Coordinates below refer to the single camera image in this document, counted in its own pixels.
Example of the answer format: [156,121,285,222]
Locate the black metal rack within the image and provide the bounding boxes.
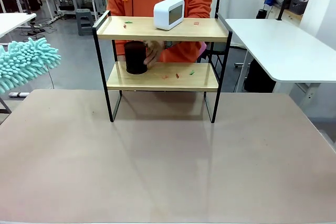
[207,41,227,78]

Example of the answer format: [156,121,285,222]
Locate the pink object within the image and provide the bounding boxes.
[198,42,207,62]

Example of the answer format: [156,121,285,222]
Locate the large white desk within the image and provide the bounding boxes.
[225,18,336,84]

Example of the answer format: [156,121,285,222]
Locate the two-tier wooden shelf black frame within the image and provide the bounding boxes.
[92,10,233,124]

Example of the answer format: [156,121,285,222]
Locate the grey plastic step stool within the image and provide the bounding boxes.
[76,8,96,36]

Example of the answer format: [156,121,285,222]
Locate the person's left hand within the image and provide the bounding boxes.
[143,40,165,67]

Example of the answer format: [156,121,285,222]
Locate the black mesh pen cup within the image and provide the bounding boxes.
[123,40,148,75]

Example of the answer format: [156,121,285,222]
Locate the small white desk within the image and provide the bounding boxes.
[0,13,37,38]

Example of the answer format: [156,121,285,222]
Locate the black plastic crate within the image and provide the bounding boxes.
[288,0,309,15]

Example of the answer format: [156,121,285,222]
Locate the white digital alarm clock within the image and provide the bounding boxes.
[153,0,186,31]

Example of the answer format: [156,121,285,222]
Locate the black floor cable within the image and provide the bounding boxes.
[47,68,55,90]

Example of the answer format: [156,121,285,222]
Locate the teal microfiber duster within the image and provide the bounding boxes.
[0,37,62,94]

